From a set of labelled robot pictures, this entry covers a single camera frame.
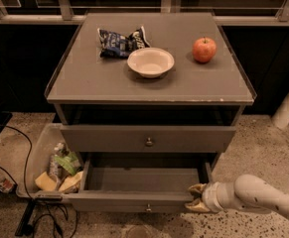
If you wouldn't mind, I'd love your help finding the white bowl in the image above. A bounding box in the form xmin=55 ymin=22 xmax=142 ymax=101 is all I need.
xmin=127 ymin=48 xmax=175 ymax=78

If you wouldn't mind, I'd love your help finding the red apple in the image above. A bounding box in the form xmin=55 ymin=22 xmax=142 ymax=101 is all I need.
xmin=192 ymin=37 xmax=217 ymax=63

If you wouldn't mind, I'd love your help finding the clear plastic bin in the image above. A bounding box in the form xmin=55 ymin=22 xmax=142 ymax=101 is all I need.
xmin=16 ymin=123 xmax=81 ymax=203

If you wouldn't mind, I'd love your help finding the yellow sponge left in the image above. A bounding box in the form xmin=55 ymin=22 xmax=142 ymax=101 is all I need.
xmin=35 ymin=173 xmax=57 ymax=191

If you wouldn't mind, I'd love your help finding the grey top drawer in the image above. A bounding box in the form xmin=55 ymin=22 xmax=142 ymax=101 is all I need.
xmin=61 ymin=125 xmax=235 ymax=153

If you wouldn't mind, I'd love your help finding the grey drawer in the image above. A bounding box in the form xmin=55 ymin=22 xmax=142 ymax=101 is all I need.
xmin=61 ymin=125 xmax=235 ymax=153
xmin=66 ymin=153 xmax=212 ymax=213

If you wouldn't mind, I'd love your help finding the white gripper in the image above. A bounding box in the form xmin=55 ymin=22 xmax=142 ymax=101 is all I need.
xmin=185 ymin=182 xmax=223 ymax=213

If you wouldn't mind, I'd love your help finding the green snack packet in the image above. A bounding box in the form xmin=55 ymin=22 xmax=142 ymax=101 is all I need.
xmin=55 ymin=152 xmax=80 ymax=176

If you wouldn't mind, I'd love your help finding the yellow sponge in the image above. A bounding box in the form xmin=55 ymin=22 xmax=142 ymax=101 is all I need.
xmin=59 ymin=172 xmax=83 ymax=193
xmin=35 ymin=173 xmax=57 ymax=191

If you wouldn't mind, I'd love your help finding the blue chip bag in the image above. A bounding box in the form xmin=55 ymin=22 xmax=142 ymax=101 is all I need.
xmin=97 ymin=27 xmax=151 ymax=59

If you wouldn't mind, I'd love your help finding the metal window railing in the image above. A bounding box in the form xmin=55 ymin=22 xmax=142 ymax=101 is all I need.
xmin=0 ymin=0 xmax=289 ymax=28

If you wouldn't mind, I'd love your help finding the grey drawer cabinet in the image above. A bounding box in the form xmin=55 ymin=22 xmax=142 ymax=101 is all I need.
xmin=47 ymin=13 xmax=255 ymax=160

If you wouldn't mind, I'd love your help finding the black cable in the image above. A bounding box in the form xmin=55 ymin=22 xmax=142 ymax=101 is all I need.
xmin=0 ymin=119 xmax=79 ymax=238

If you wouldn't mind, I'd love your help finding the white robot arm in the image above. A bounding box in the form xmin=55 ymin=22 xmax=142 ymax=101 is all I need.
xmin=185 ymin=175 xmax=289 ymax=220

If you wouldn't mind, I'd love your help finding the yellow sponge right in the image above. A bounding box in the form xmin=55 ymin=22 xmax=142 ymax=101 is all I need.
xmin=59 ymin=172 xmax=83 ymax=193

